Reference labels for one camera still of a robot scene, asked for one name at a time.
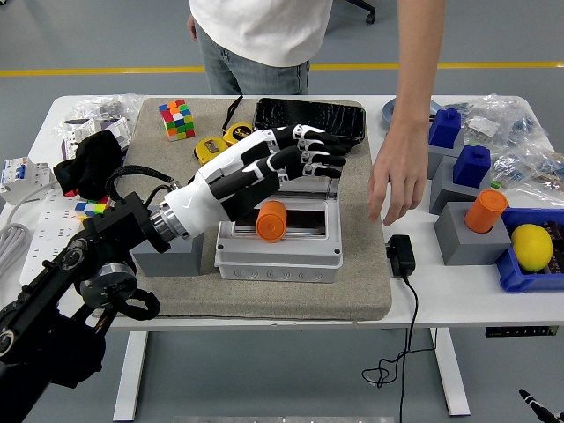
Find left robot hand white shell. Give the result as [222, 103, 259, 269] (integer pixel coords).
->
[162, 124, 349, 241]

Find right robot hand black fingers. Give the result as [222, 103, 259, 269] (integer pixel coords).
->
[518, 389, 564, 423]

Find person's left hand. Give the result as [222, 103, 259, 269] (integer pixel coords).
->
[367, 121, 431, 227]

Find orange cylinder battery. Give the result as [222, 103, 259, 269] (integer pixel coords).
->
[464, 189, 509, 234]
[255, 200, 288, 244]

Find grey electrical box clear lid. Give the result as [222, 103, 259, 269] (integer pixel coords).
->
[214, 163, 345, 284]

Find blue block battery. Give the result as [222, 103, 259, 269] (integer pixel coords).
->
[452, 145, 492, 188]
[428, 108, 463, 150]

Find grey block holder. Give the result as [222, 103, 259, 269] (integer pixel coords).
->
[426, 131, 464, 181]
[429, 154, 493, 216]

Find yellow tape measure plain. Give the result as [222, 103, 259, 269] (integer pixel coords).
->
[193, 137, 230, 167]

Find blue-grey dish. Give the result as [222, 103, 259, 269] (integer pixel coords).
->
[382, 94, 444, 133]

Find grey block with round hole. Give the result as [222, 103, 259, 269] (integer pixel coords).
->
[434, 201, 513, 267]
[131, 232, 206, 278]

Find person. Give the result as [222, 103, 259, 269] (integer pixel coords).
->
[187, 0, 447, 227]

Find yellow tape measure printed 5m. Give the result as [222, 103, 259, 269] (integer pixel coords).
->
[221, 94, 256, 147]

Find colourful puzzle cube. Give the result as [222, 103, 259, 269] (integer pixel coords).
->
[158, 98, 197, 143]
[74, 196, 111, 222]

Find black table control panel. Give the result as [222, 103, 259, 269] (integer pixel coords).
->
[485, 325, 560, 338]

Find black power adapter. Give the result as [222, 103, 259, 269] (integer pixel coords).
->
[385, 234, 417, 278]

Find white table leg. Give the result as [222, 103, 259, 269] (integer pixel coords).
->
[112, 330, 150, 422]
[429, 328, 471, 418]

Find clear bag of small parts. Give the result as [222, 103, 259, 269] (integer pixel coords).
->
[488, 145, 564, 197]
[444, 93, 550, 153]

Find black cloth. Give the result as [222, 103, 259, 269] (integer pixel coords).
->
[53, 130, 126, 200]

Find black plastic tray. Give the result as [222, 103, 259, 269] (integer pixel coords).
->
[253, 97, 367, 145]

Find grey-brown mat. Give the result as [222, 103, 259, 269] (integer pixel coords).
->
[83, 97, 393, 322]

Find clear bag of screws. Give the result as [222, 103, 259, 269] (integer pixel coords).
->
[65, 92, 145, 129]

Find blue plastic bin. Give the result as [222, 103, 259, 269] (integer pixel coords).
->
[493, 207, 564, 294]

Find yellow lemon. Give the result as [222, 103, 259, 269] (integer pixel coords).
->
[510, 223, 554, 272]

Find black office chair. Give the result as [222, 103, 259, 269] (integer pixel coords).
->
[347, 0, 376, 26]

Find white power strip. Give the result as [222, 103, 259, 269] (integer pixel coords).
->
[19, 189, 89, 286]

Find dark packets stack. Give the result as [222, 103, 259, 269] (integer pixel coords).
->
[544, 219, 564, 277]

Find white circuit breaker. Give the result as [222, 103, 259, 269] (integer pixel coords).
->
[0, 156, 58, 206]

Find black adapter cord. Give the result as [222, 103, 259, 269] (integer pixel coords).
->
[361, 276, 437, 423]

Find white power cable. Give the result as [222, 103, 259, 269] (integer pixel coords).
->
[0, 182, 58, 278]

